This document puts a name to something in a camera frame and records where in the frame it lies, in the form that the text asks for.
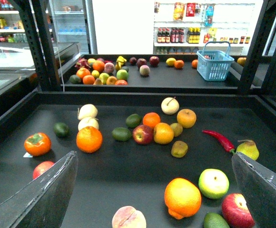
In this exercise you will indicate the red apple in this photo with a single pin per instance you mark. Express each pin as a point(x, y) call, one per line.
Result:
point(143, 134)
point(236, 212)

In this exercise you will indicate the red chili pepper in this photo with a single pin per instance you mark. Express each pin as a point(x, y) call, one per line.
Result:
point(225, 142)

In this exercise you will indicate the white price tag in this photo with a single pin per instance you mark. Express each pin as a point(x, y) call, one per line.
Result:
point(27, 155)

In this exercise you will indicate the golden round pear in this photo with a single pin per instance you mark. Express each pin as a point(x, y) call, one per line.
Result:
point(186, 118)

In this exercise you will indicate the red apple middle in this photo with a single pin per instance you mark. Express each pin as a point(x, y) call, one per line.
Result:
point(143, 134)

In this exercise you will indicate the red pomegranate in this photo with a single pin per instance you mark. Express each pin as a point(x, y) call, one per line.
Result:
point(41, 168)

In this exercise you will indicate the orange persimmon with green calyx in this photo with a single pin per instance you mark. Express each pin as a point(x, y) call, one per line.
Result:
point(37, 144)

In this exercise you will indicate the small orange tangerine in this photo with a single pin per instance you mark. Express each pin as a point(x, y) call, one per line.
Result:
point(151, 119)

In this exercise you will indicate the yellow orange fruit middle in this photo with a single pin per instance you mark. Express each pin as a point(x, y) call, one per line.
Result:
point(163, 133)

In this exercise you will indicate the green apple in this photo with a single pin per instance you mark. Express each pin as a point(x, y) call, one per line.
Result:
point(213, 183)

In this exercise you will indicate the white pear with stem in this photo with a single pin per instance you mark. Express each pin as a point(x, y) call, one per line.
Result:
point(170, 105)

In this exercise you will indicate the small blue basket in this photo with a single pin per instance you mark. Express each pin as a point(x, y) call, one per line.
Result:
point(214, 65)

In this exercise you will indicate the brown kiwi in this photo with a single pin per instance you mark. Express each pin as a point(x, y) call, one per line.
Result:
point(177, 129)
point(179, 149)

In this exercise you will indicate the brown kiwi lower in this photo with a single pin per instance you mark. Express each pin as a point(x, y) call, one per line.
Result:
point(179, 149)

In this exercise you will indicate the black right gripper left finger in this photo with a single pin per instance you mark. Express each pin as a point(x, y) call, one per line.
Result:
point(44, 201)

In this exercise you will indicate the orange with navel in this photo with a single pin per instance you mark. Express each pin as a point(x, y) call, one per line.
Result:
point(182, 198)

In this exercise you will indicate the dark green avocado left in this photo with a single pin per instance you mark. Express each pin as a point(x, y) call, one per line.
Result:
point(61, 129)

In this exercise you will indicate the large orange mandarin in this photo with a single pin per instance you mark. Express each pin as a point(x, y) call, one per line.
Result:
point(89, 139)

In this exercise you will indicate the green mango front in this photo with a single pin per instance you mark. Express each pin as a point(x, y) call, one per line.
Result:
point(214, 220)

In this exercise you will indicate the black back fruit tray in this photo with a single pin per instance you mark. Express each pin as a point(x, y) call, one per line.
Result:
point(165, 79)

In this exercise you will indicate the white pear lower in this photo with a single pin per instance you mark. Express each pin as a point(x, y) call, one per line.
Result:
point(88, 121)

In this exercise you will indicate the red apple front right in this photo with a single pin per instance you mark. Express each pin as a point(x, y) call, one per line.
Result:
point(236, 212)

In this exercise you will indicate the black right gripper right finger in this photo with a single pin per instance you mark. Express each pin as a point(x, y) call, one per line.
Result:
point(258, 186)

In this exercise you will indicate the pink peach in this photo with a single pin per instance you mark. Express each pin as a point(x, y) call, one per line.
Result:
point(128, 217)

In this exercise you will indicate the brown kiwi upper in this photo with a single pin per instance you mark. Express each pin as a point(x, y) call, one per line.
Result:
point(177, 129)

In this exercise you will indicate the white pear upper left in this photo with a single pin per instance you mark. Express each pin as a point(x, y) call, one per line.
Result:
point(87, 110)

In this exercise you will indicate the green lime upper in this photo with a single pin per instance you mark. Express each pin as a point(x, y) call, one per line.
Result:
point(133, 120)

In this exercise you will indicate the black fruit display tray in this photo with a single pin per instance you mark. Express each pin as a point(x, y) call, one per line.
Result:
point(126, 173)

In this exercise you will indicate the pile of fruits back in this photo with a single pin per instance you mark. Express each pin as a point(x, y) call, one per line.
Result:
point(99, 71)

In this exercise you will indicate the yellow pear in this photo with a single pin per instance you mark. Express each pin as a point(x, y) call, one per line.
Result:
point(248, 148)

